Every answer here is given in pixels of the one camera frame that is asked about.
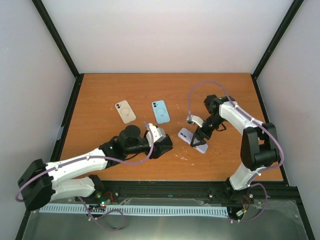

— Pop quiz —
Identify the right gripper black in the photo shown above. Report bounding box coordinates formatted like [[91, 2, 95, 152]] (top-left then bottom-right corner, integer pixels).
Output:
[[190, 115, 225, 147]]

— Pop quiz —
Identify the lilac phone case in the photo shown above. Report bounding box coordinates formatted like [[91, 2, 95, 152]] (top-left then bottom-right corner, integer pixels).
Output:
[[178, 128, 208, 154]]

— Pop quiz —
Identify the light blue phone case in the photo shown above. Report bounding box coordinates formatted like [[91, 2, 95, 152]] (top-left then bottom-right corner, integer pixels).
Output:
[[151, 100, 171, 125]]

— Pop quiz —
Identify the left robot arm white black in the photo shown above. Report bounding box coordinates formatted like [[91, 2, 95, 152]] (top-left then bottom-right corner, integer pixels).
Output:
[[15, 123, 173, 211]]

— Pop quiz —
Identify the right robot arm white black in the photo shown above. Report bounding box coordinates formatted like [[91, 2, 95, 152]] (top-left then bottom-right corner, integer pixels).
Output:
[[186, 94, 284, 202]]

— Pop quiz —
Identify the beige phone case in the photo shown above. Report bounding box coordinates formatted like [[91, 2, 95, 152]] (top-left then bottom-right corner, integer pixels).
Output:
[[115, 100, 137, 124]]

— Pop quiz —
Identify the small green circuit board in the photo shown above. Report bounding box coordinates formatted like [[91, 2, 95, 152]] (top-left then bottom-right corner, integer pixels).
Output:
[[99, 198, 113, 208]]

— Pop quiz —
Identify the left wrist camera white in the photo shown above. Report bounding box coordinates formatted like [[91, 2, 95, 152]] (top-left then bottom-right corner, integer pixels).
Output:
[[144, 123, 166, 146]]

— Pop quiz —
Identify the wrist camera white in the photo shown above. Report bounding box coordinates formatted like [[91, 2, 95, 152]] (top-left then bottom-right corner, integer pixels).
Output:
[[144, 123, 166, 146], [186, 114, 204, 128]]

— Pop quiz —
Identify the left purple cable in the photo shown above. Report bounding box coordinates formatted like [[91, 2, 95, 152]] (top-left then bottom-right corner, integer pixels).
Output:
[[15, 122, 156, 231]]

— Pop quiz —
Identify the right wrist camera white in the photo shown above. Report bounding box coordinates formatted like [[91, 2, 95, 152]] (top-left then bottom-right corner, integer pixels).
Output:
[[186, 114, 204, 128]]

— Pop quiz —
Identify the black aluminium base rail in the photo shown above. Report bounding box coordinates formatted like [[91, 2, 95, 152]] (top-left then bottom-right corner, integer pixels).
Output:
[[74, 179, 298, 204]]

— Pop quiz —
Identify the light blue cable duct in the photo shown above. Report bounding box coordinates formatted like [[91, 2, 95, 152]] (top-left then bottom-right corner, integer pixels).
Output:
[[39, 203, 228, 218]]

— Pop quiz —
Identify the left black frame post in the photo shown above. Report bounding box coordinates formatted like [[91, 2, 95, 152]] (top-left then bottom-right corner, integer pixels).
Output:
[[31, 0, 81, 79]]

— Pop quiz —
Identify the black frame post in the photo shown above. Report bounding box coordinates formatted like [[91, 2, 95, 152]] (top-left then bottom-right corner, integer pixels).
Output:
[[31, 0, 81, 79], [252, 0, 305, 79]]

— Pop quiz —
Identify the right black frame post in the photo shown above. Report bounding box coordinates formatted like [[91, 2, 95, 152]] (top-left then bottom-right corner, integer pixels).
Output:
[[252, 0, 305, 79]]

